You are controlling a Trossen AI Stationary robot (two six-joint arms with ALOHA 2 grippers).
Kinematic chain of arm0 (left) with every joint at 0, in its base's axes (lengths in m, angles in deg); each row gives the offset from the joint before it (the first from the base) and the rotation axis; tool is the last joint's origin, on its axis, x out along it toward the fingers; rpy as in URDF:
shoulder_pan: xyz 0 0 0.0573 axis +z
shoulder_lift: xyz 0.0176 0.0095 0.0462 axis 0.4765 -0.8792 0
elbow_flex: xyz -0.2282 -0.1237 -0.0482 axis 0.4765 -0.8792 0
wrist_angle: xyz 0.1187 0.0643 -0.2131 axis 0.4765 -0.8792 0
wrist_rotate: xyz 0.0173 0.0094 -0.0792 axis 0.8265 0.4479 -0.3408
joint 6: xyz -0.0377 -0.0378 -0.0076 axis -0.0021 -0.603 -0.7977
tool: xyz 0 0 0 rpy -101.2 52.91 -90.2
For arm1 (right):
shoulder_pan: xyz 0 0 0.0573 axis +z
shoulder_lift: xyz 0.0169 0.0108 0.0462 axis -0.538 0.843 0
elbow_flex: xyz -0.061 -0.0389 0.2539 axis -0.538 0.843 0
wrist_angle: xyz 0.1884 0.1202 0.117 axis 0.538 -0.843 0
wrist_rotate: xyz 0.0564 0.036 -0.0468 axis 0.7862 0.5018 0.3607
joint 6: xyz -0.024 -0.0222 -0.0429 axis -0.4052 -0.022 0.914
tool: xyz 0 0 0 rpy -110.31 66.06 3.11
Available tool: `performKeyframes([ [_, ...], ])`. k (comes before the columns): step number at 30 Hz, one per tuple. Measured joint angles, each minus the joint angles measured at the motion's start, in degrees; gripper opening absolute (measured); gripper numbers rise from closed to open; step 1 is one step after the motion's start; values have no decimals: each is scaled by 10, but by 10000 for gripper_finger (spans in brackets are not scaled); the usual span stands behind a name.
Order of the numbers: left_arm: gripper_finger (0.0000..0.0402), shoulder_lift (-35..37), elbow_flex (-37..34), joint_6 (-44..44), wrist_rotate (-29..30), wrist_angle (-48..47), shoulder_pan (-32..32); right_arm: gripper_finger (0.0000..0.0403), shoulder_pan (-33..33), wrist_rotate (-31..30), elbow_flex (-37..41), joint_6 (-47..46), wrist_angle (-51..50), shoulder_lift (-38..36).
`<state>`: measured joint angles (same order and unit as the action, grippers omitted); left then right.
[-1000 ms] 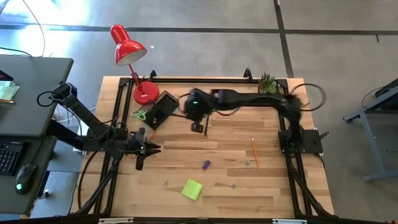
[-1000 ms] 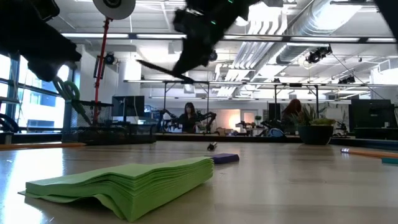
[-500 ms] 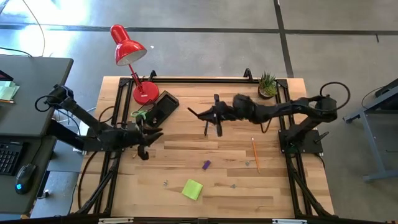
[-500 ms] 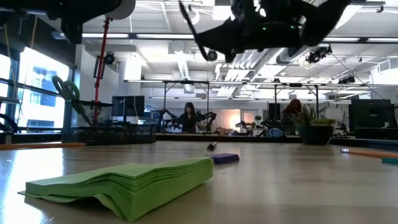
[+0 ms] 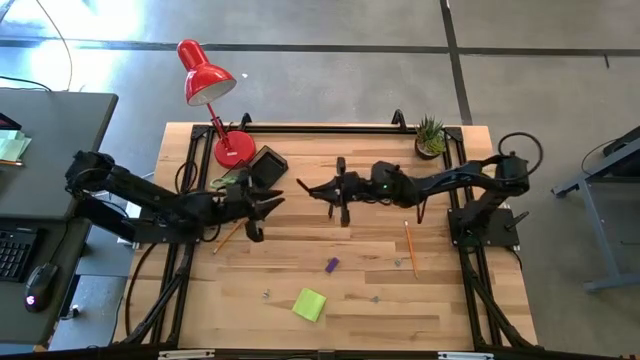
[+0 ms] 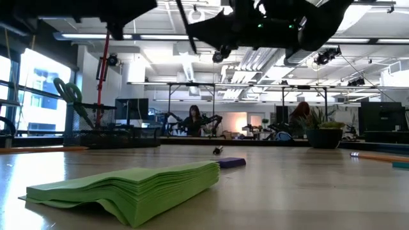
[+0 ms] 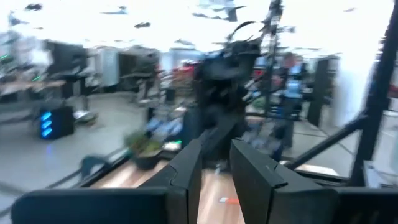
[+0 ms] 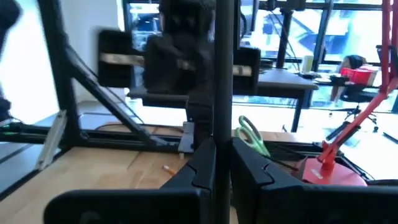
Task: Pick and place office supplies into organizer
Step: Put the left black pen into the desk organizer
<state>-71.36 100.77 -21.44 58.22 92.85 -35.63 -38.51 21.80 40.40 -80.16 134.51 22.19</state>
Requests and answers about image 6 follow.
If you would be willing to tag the green sticky note pad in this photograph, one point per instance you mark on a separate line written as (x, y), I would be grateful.
(143, 188)

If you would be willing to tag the red vertical pole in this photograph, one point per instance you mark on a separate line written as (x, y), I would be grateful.
(103, 70)

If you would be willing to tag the orange pencil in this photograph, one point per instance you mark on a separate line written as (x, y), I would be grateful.
(41, 149)
(380, 156)

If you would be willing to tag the person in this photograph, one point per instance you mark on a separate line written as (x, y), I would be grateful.
(193, 123)
(302, 111)

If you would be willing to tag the black mesh desk organizer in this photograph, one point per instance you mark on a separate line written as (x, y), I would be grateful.
(108, 139)

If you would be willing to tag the purple eraser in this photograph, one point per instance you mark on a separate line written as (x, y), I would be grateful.
(231, 162)

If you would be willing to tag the teal eraser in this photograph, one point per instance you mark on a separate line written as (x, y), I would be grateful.
(401, 165)

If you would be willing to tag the small background plant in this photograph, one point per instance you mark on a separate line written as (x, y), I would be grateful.
(265, 121)

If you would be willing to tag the black ceiling camera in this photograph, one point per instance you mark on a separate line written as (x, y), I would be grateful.
(356, 82)
(112, 60)
(327, 56)
(217, 57)

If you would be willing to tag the small black clip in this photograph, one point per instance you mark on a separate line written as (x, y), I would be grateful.
(218, 150)

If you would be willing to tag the blue round object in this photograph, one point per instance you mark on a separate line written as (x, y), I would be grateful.
(283, 136)

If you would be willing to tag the black background robot arm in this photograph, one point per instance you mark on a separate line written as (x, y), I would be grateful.
(174, 118)
(215, 121)

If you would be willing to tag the potted plant in dark pot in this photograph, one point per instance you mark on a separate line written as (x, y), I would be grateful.
(324, 138)

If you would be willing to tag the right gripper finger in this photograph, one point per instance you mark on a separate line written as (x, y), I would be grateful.
(211, 28)

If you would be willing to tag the large black computer monitor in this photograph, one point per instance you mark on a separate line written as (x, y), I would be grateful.
(381, 116)

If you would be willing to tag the black metal frame stand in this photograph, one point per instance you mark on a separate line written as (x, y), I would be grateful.
(303, 87)
(191, 84)

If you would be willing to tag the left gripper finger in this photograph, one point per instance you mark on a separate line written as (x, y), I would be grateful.
(116, 30)

